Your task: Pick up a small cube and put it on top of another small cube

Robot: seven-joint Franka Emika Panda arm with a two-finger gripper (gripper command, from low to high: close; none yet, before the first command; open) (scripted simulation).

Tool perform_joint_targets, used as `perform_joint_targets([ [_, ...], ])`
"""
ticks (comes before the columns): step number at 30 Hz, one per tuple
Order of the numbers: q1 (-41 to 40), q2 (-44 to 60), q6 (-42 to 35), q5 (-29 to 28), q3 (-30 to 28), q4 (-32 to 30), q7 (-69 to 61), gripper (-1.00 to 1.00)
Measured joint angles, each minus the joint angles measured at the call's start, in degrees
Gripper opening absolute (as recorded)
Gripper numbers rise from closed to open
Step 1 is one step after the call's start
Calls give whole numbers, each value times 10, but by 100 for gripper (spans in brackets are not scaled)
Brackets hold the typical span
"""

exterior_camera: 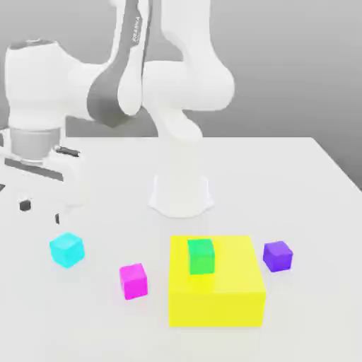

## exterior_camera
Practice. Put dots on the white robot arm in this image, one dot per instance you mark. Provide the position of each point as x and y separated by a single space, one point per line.
195 84

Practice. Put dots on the large yellow box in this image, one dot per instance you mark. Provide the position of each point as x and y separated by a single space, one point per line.
226 299

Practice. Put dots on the small green cube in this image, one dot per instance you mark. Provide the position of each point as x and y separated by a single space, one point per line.
201 258

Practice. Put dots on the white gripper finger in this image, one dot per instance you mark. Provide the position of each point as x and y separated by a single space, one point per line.
60 218
25 205

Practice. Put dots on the small purple cube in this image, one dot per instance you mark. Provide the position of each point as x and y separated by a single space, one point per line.
277 256

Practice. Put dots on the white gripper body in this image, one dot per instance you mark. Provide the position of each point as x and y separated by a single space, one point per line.
34 181

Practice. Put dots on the small magenta cube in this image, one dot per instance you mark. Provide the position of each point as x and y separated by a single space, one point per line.
133 281

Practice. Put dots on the small cyan cube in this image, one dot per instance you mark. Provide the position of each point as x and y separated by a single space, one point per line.
67 250

